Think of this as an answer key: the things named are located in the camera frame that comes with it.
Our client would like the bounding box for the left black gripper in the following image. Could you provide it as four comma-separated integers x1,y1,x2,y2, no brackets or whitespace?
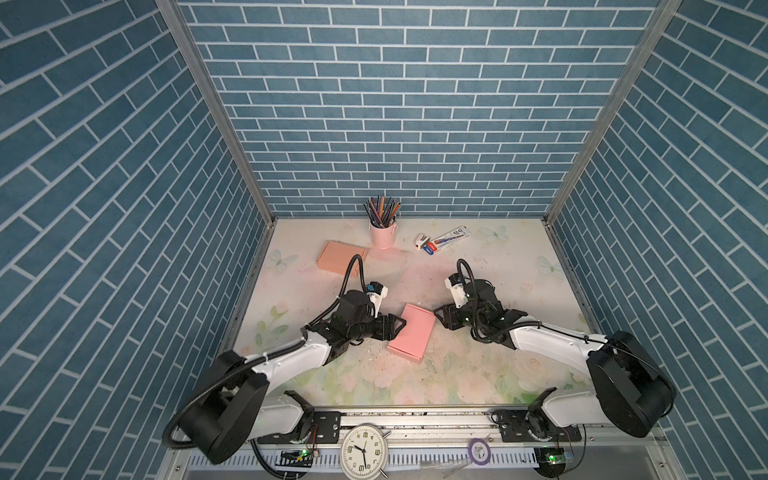
346,311,408,342

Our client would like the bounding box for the pink paper box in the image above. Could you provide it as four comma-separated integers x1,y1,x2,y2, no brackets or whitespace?
387,304,436,363

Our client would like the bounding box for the toothpaste tube packet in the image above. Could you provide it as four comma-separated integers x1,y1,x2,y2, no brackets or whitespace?
420,226,471,255

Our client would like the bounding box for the orange paper box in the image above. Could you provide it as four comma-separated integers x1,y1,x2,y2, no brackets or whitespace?
316,240,369,275

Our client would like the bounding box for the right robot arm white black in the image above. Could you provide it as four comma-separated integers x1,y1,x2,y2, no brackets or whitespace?
435,273,677,440

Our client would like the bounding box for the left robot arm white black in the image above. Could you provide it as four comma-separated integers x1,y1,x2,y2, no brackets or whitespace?
162,290,407,464

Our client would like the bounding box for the pink pencil cup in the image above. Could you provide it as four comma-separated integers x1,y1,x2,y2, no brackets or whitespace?
369,222,398,250

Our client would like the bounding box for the coloured pencils bunch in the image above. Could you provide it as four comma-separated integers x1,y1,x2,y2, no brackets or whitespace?
363,196,401,229

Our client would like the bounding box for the white alarm clock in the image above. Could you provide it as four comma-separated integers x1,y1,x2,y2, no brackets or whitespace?
339,423,389,480

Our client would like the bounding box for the purple tape roll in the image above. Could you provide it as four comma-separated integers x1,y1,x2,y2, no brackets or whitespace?
467,438,491,466

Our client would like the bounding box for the left circuit board green led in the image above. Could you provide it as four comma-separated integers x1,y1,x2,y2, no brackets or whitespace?
275,449,314,469

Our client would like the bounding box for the circuit board green led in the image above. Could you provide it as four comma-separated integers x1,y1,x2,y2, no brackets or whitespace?
534,448,568,479
275,449,314,469

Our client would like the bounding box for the right circuit board green led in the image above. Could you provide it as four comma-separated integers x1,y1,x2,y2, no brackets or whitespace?
534,448,568,479

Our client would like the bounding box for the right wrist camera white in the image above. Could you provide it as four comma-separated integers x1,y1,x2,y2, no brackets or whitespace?
445,273,469,309

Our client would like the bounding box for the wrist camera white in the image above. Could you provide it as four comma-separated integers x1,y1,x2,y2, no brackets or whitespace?
445,273,469,309
366,281,388,318

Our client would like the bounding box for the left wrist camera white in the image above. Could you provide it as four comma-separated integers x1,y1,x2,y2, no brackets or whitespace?
366,281,388,318

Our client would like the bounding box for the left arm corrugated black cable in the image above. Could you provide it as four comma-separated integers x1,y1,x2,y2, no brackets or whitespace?
161,254,367,450

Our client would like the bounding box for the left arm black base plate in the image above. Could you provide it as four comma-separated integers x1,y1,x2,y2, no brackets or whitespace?
258,411,342,445

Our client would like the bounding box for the aluminium front rail frame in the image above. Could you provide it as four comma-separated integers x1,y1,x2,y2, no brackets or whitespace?
166,406,684,479

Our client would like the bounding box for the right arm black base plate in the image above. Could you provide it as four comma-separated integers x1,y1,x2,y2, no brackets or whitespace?
490,409,582,443

